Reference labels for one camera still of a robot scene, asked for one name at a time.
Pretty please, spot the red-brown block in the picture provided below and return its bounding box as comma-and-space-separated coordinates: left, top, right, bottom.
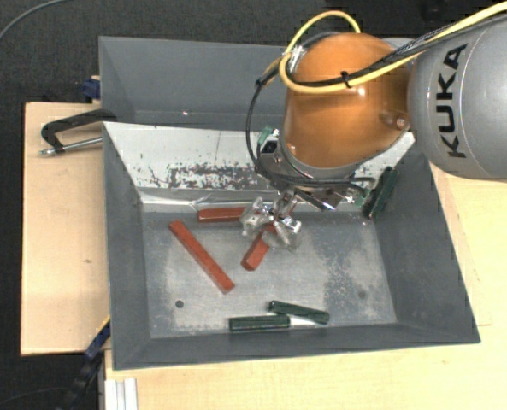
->
240, 224, 276, 272
197, 206, 248, 224
168, 220, 236, 296

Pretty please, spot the grey metal bin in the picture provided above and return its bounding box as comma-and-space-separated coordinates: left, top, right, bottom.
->
97, 35, 481, 371

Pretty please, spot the dark green flat block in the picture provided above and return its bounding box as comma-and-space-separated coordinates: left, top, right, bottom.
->
228, 313, 292, 334
268, 299, 331, 326
361, 166, 401, 221

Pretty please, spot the black cylinder on white bracket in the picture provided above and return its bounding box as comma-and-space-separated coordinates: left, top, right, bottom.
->
256, 126, 281, 157

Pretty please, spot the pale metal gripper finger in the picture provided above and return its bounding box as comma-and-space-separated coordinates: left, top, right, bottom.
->
273, 215, 303, 253
239, 197, 276, 238

